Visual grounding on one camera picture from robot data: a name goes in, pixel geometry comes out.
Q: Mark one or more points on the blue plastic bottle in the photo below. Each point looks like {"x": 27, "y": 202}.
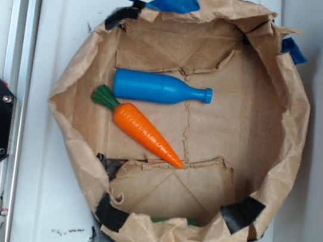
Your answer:
{"x": 155, "y": 88}

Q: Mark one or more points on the brown paper bag bin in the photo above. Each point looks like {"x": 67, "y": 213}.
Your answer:
{"x": 247, "y": 142}

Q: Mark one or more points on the orange toy carrot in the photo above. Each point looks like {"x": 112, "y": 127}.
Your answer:
{"x": 133, "y": 122}

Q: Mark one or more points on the black tape bottom left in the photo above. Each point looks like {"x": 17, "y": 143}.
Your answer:
{"x": 110, "y": 216}

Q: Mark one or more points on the black tape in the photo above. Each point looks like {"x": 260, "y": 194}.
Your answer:
{"x": 110, "y": 216}
{"x": 242, "y": 214}
{"x": 124, "y": 13}

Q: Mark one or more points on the black tape top left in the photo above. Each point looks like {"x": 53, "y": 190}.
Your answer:
{"x": 124, "y": 13}

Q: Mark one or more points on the blue tape piece top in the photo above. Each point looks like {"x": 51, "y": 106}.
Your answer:
{"x": 174, "y": 6}

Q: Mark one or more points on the blue tape piece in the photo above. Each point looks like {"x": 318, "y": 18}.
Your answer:
{"x": 290, "y": 46}
{"x": 174, "y": 6}

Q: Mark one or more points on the black tape bottom right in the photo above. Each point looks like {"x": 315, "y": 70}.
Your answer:
{"x": 242, "y": 214}

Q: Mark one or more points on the blue tape piece right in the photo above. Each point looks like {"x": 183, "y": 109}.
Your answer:
{"x": 290, "y": 46}

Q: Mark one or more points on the aluminium rail frame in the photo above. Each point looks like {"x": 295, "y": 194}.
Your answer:
{"x": 17, "y": 73}

